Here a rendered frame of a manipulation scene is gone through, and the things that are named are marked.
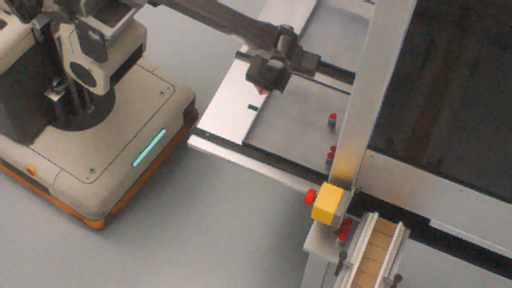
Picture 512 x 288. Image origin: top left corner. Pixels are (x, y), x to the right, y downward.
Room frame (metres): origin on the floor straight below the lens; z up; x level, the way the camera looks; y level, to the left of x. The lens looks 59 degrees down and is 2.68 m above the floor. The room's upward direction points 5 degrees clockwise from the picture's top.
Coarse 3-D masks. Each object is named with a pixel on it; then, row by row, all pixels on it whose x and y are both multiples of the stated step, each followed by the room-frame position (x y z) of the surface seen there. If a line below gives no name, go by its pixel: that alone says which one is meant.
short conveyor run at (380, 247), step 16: (368, 224) 0.84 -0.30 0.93; (384, 224) 0.84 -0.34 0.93; (400, 224) 0.83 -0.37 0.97; (352, 240) 0.79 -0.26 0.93; (368, 240) 0.80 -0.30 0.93; (384, 240) 0.80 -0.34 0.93; (400, 240) 0.80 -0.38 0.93; (352, 256) 0.75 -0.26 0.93; (368, 256) 0.75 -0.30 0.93; (384, 256) 0.76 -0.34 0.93; (400, 256) 0.76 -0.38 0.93; (336, 272) 0.71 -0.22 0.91; (352, 272) 0.69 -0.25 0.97; (368, 272) 0.71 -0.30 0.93; (384, 272) 0.70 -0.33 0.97
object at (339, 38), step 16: (320, 0) 1.60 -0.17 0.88; (336, 0) 1.60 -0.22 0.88; (352, 0) 1.59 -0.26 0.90; (320, 16) 1.54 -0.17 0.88; (336, 16) 1.54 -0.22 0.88; (352, 16) 1.55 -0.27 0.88; (368, 16) 1.55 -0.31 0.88; (304, 32) 1.47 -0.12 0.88; (320, 32) 1.48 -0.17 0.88; (336, 32) 1.48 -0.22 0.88; (352, 32) 1.48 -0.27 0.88; (304, 48) 1.41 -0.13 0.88; (320, 48) 1.42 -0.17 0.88; (336, 48) 1.42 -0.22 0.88; (352, 48) 1.43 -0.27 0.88; (320, 64) 1.35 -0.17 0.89; (336, 64) 1.35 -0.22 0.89; (352, 64) 1.37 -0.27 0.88
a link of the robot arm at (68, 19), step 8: (48, 0) 1.19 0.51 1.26; (56, 0) 1.17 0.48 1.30; (64, 0) 1.16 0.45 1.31; (72, 0) 1.15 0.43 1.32; (48, 8) 1.17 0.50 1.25; (56, 8) 1.16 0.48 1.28; (64, 8) 1.16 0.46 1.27; (72, 8) 1.17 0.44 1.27; (48, 16) 1.19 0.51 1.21; (56, 16) 1.17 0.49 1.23; (64, 16) 1.16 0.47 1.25; (72, 16) 1.18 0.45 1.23
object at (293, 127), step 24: (288, 96) 1.24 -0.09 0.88; (312, 96) 1.24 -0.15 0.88; (336, 96) 1.24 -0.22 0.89; (264, 120) 1.15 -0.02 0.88; (288, 120) 1.16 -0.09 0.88; (312, 120) 1.16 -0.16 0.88; (336, 120) 1.17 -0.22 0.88; (264, 144) 1.07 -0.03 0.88; (288, 144) 1.08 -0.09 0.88; (312, 144) 1.09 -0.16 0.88; (336, 144) 1.09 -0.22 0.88; (312, 168) 0.99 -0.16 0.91
